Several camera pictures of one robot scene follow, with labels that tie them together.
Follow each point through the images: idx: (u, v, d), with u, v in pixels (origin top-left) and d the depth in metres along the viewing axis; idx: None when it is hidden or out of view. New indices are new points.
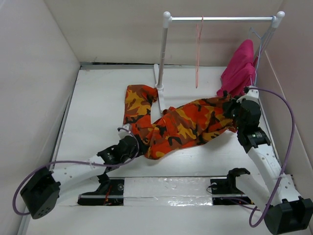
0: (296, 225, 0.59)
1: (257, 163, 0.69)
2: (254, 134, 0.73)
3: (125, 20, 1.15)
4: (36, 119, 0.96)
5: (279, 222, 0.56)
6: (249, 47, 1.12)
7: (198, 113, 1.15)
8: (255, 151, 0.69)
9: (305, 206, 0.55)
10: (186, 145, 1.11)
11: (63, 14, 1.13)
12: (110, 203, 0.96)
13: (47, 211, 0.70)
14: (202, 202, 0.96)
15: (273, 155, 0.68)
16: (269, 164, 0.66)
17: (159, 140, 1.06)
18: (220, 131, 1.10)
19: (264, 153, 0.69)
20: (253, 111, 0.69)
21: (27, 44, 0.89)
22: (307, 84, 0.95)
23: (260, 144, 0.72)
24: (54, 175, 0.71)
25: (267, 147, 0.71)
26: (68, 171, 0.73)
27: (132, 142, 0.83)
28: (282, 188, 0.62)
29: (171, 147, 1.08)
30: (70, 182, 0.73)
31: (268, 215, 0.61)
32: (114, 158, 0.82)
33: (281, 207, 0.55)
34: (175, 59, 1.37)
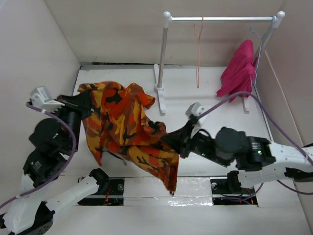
0: None
1: (283, 164, 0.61)
2: (258, 151, 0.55)
3: (125, 20, 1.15)
4: (36, 119, 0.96)
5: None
6: (249, 47, 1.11)
7: (145, 127, 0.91)
8: (278, 162, 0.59)
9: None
10: (111, 148, 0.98)
11: (63, 13, 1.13)
12: (110, 203, 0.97)
13: (47, 227, 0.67)
14: (202, 202, 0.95)
15: (282, 146, 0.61)
16: (292, 157, 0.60)
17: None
18: (150, 161, 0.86)
19: (281, 153, 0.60)
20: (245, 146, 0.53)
21: (27, 44, 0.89)
22: (307, 84, 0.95)
23: (270, 151, 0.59)
24: (4, 222, 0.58)
25: (273, 146, 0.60)
26: (12, 214, 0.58)
27: (47, 134, 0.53)
28: None
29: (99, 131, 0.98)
30: (26, 216, 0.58)
31: None
32: (42, 162, 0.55)
33: None
34: (175, 59, 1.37)
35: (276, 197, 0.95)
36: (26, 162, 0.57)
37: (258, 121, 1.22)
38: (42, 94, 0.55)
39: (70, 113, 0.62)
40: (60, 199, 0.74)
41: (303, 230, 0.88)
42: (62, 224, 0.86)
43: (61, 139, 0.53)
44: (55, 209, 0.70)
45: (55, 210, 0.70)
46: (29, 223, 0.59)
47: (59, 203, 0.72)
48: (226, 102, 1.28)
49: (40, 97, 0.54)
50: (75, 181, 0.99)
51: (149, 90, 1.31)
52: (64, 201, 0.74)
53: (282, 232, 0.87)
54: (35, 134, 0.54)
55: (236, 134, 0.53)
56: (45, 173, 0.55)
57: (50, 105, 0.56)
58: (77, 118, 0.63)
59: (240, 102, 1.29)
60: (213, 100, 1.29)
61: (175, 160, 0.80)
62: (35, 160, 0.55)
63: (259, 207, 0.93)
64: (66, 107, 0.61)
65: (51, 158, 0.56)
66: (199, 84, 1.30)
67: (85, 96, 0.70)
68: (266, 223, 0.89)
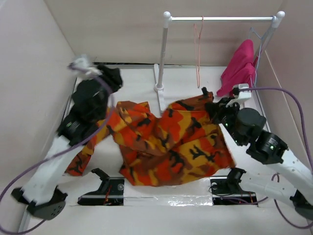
0: None
1: (286, 175, 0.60)
2: (271, 146, 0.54)
3: (125, 20, 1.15)
4: (36, 119, 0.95)
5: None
6: (249, 47, 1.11)
7: (169, 119, 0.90)
8: (282, 167, 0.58)
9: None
10: (161, 173, 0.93)
11: (63, 13, 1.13)
12: (110, 203, 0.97)
13: (60, 207, 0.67)
14: (202, 202, 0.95)
15: (298, 161, 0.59)
16: (301, 174, 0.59)
17: (129, 159, 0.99)
18: (202, 144, 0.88)
19: (292, 164, 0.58)
20: (259, 123, 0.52)
21: (27, 44, 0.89)
22: (307, 84, 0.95)
23: (282, 153, 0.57)
24: (25, 194, 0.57)
25: (290, 152, 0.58)
26: (35, 183, 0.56)
27: (92, 89, 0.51)
28: None
29: (141, 164, 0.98)
30: (51, 186, 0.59)
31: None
32: (80, 122, 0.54)
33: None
34: (175, 59, 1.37)
35: None
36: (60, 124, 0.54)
37: None
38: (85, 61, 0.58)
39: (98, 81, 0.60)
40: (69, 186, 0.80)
41: (303, 230, 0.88)
42: (61, 224, 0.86)
43: (98, 105, 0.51)
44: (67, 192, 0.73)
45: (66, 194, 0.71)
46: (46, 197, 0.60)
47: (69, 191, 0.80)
48: None
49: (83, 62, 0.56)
50: None
51: (149, 90, 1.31)
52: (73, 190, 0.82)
53: (282, 231, 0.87)
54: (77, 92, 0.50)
55: (258, 119, 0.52)
56: (80, 134, 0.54)
57: (84, 75, 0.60)
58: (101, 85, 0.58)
59: None
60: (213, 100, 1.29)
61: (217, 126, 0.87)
62: (73, 120, 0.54)
63: (259, 207, 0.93)
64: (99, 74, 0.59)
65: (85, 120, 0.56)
66: (198, 84, 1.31)
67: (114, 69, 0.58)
68: (266, 223, 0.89)
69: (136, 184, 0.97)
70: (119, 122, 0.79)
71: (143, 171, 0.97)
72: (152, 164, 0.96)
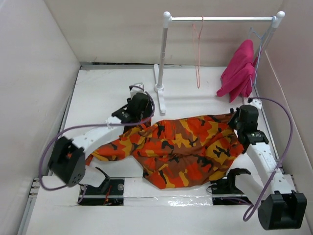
0: (288, 222, 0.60)
1: (255, 159, 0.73)
2: (253, 134, 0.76)
3: (125, 20, 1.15)
4: (36, 119, 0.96)
5: (272, 214, 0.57)
6: (249, 47, 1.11)
7: (200, 128, 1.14)
8: (252, 148, 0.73)
9: (297, 200, 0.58)
10: (192, 174, 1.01)
11: (63, 13, 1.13)
12: (111, 203, 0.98)
13: (79, 178, 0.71)
14: (202, 202, 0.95)
15: (270, 153, 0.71)
16: (265, 160, 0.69)
17: (158, 163, 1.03)
18: (223, 144, 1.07)
19: (261, 150, 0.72)
20: (251, 111, 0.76)
21: (27, 44, 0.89)
22: (307, 84, 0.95)
23: (258, 142, 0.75)
24: (75, 141, 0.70)
25: (265, 145, 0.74)
26: (87, 136, 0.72)
27: (144, 95, 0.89)
28: (276, 182, 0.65)
29: (169, 167, 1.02)
30: (93, 146, 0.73)
31: (262, 210, 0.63)
32: (129, 114, 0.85)
33: (273, 198, 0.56)
34: (175, 59, 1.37)
35: None
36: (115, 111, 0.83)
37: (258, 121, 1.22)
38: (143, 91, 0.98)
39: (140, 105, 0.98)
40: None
41: (303, 230, 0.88)
42: (61, 224, 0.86)
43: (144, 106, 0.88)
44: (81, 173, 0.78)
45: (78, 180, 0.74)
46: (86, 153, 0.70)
47: None
48: (226, 102, 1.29)
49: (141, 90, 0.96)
50: None
51: (149, 90, 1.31)
52: None
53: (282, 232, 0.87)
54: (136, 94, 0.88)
55: (257, 112, 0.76)
56: (128, 120, 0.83)
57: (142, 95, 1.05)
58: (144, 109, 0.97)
59: (240, 102, 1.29)
60: (213, 100, 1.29)
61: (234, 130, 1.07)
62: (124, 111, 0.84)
63: None
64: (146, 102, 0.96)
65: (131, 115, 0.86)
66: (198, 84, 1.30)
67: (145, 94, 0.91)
68: None
69: (166, 186, 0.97)
70: (140, 138, 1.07)
71: (172, 173, 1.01)
72: (182, 165, 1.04)
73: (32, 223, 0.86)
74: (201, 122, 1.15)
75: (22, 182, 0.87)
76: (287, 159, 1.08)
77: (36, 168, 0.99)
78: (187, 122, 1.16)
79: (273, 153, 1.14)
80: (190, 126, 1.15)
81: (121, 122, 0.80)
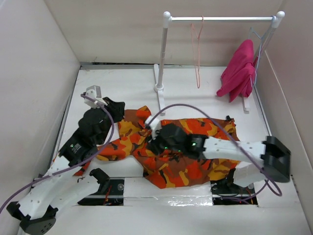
0: (287, 159, 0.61)
1: (219, 155, 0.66)
2: (193, 143, 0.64)
3: (125, 20, 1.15)
4: (35, 119, 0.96)
5: (281, 172, 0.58)
6: (249, 47, 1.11)
7: (200, 128, 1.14)
8: (208, 152, 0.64)
9: (274, 142, 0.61)
10: (192, 173, 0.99)
11: (63, 14, 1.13)
12: (110, 203, 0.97)
13: (51, 224, 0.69)
14: (202, 202, 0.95)
15: (217, 140, 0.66)
16: (224, 148, 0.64)
17: (157, 163, 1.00)
18: None
19: (213, 146, 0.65)
20: (176, 134, 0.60)
21: (27, 44, 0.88)
22: (307, 84, 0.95)
23: (205, 143, 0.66)
24: (21, 207, 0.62)
25: (210, 139, 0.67)
26: (33, 198, 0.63)
27: (95, 119, 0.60)
28: (252, 150, 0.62)
29: (169, 167, 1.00)
30: (44, 202, 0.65)
31: (275, 178, 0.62)
32: (82, 145, 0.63)
33: (270, 163, 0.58)
34: (174, 59, 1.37)
35: (277, 197, 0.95)
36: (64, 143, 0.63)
37: (258, 122, 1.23)
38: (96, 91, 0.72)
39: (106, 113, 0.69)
40: (62, 197, 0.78)
41: (303, 230, 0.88)
42: (61, 224, 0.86)
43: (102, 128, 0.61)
44: (57, 206, 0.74)
45: (59, 208, 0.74)
46: (41, 212, 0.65)
47: (62, 200, 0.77)
48: (226, 102, 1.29)
49: (94, 92, 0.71)
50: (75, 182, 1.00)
51: (148, 90, 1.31)
52: (67, 198, 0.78)
53: (282, 231, 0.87)
54: (84, 118, 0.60)
55: (176, 128, 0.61)
56: (81, 155, 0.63)
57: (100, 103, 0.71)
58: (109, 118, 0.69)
59: (240, 102, 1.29)
60: (213, 100, 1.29)
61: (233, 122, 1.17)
62: (76, 142, 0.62)
63: (259, 207, 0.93)
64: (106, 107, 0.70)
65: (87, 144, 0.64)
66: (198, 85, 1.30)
67: (97, 111, 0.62)
68: (266, 223, 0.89)
69: (167, 186, 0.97)
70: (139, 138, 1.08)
71: (173, 173, 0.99)
72: (182, 164, 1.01)
73: None
74: (201, 122, 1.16)
75: (21, 183, 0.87)
76: None
77: (36, 168, 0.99)
78: (186, 121, 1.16)
79: None
80: (189, 125, 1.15)
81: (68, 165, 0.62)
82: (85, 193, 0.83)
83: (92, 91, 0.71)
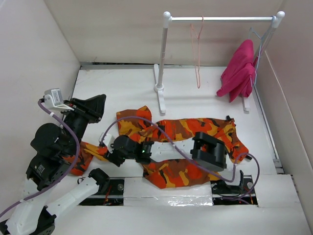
0: (216, 149, 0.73)
1: (163, 157, 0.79)
2: (143, 150, 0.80)
3: (125, 20, 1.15)
4: (35, 119, 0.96)
5: (209, 161, 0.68)
6: (249, 47, 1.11)
7: (200, 128, 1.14)
8: (153, 155, 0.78)
9: (201, 137, 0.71)
10: (192, 173, 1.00)
11: (63, 14, 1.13)
12: (110, 203, 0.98)
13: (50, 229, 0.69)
14: (202, 202, 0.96)
15: (160, 144, 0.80)
16: (165, 150, 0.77)
17: (158, 163, 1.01)
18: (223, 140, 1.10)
19: (157, 149, 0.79)
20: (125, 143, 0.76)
21: (27, 43, 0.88)
22: (307, 84, 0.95)
23: (151, 149, 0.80)
24: (8, 228, 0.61)
25: (154, 145, 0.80)
26: (15, 220, 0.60)
27: (50, 136, 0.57)
28: (184, 147, 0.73)
29: (169, 167, 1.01)
30: (29, 222, 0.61)
31: (211, 167, 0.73)
32: (45, 165, 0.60)
33: (196, 156, 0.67)
34: (175, 59, 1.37)
35: (277, 196, 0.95)
36: (29, 166, 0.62)
37: (258, 122, 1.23)
38: (55, 97, 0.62)
39: (78, 119, 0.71)
40: (60, 202, 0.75)
41: (303, 230, 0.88)
42: (61, 224, 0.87)
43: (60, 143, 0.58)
44: (55, 213, 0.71)
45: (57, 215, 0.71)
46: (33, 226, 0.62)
47: (60, 207, 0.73)
48: (226, 102, 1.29)
49: (52, 100, 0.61)
50: (75, 182, 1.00)
51: (149, 90, 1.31)
52: (65, 203, 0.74)
53: (282, 231, 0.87)
54: (38, 137, 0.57)
55: (126, 139, 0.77)
56: (48, 176, 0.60)
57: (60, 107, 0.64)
58: (83, 122, 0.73)
59: (240, 102, 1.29)
60: (213, 100, 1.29)
61: (233, 122, 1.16)
62: (39, 163, 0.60)
63: (259, 207, 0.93)
64: (75, 113, 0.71)
65: (52, 162, 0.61)
66: (197, 85, 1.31)
67: (52, 128, 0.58)
68: (266, 223, 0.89)
69: (167, 186, 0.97)
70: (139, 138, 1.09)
71: (173, 173, 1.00)
72: (182, 164, 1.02)
73: None
74: (201, 122, 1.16)
75: (22, 183, 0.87)
76: (287, 159, 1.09)
77: None
78: (186, 121, 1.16)
79: (272, 153, 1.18)
80: (189, 126, 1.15)
81: (39, 187, 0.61)
82: (84, 197, 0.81)
83: (48, 98, 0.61)
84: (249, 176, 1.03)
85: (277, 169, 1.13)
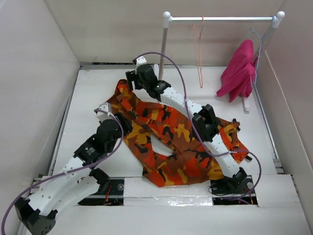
0: (212, 127, 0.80)
1: (170, 103, 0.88)
2: (157, 85, 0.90)
3: (124, 20, 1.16)
4: (35, 119, 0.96)
5: (202, 127, 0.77)
6: (249, 47, 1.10)
7: None
8: (163, 96, 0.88)
9: (208, 108, 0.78)
10: (190, 171, 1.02)
11: (63, 14, 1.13)
12: (110, 203, 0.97)
13: (50, 226, 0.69)
14: (202, 202, 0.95)
15: (176, 92, 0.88)
16: (176, 98, 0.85)
17: (157, 161, 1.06)
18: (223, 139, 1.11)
19: (170, 94, 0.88)
20: (146, 69, 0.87)
21: (27, 44, 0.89)
22: (307, 84, 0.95)
23: (165, 89, 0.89)
24: (32, 202, 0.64)
25: (170, 89, 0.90)
26: (45, 193, 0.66)
27: (112, 127, 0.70)
28: (190, 108, 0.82)
29: (168, 165, 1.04)
30: (53, 200, 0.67)
31: (201, 133, 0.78)
32: (96, 149, 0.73)
33: (195, 119, 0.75)
34: (175, 59, 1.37)
35: (277, 196, 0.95)
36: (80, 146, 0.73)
37: (258, 122, 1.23)
38: None
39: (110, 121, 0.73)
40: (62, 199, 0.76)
41: (303, 230, 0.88)
42: (62, 223, 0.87)
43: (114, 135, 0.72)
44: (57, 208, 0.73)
45: (57, 209, 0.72)
46: (47, 210, 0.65)
47: (61, 202, 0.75)
48: (226, 102, 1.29)
49: None
50: None
51: None
52: (67, 200, 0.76)
53: (281, 231, 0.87)
54: (102, 125, 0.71)
55: (148, 67, 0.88)
56: (94, 158, 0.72)
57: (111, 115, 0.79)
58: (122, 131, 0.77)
59: (240, 102, 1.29)
60: (213, 100, 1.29)
61: (237, 123, 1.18)
62: (90, 146, 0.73)
63: (259, 207, 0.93)
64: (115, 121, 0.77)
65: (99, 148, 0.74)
66: (201, 85, 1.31)
67: (112, 122, 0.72)
68: (266, 223, 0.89)
69: (165, 184, 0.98)
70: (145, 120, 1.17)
71: (171, 171, 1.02)
72: (180, 162, 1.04)
73: None
74: None
75: (22, 183, 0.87)
76: (287, 159, 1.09)
77: (36, 167, 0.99)
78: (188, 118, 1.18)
79: (272, 153, 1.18)
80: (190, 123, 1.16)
81: (82, 164, 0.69)
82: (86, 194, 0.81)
83: None
84: (249, 176, 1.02)
85: (278, 169, 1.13)
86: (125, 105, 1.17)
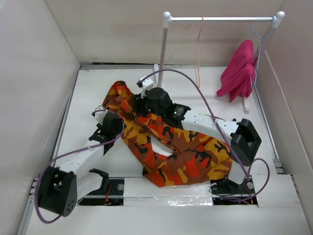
0: (254, 144, 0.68)
1: (196, 128, 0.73)
2: (175, 111, 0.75)
3: (124, 21, 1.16)
4: (36, 119, 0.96)
5: (244, 149, 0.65)
6: (249, 47, 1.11)
7: None
8: (186, 122, 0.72)
9: (245, 125, 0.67)
10: (190, 170, 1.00)
11: (63, 14, 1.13)
12: (110, 203, 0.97)
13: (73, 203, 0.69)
14: (202, 202, 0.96)
15: (199, 114, 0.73)
16: (202, 122, 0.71)
17: (157, 161, 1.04)
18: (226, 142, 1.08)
19: (193, 118, 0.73)
20: (161, 95, 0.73)
21: (27, 44, 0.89)
22: (307, 84, 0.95)
23: (184, 113, 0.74)
24: (62, 168, 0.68)
25: (191, 111, 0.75)
26: (73, 161, 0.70)
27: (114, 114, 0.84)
28: (224, 128, 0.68)
29: (168, 165, 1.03)
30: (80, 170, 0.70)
31: (243, 157, 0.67)
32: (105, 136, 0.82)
33: (236, 142, 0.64)
34: (175, 59, 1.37)
35: (277, 196, 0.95)
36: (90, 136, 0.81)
37: (258, 122, 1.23)
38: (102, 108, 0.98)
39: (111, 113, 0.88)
40: None
41: (303, 230, 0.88)
42: (62, 224, 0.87)
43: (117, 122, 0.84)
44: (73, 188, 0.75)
45: None
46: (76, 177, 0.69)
47: None
48: (226, 102, 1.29)
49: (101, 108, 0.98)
50: None
51: None
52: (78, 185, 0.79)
53: (281, 231, 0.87)
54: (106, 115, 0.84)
55: (163, 92, 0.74)
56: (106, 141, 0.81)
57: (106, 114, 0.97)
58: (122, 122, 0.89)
59: (240, 102, 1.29)
60: (213, 100, 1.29)
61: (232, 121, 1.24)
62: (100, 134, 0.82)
63: (259, 207, 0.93)
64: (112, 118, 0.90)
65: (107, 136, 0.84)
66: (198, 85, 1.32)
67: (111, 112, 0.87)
68: (266, 223, 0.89)
69: (165, 184, 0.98)
70: None
71: (171, 171, 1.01)
72: (180, 162, 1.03)
73: (33, 222, 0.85)
74: None
75: (22, 183, 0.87)
76: (287, 159, 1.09)
77: (36, 167, 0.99)
78: None
79: (272, 153, 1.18)
80: None
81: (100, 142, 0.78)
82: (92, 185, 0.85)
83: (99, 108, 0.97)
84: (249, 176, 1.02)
85: (278, 169, 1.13)
86: (123, 105, 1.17)
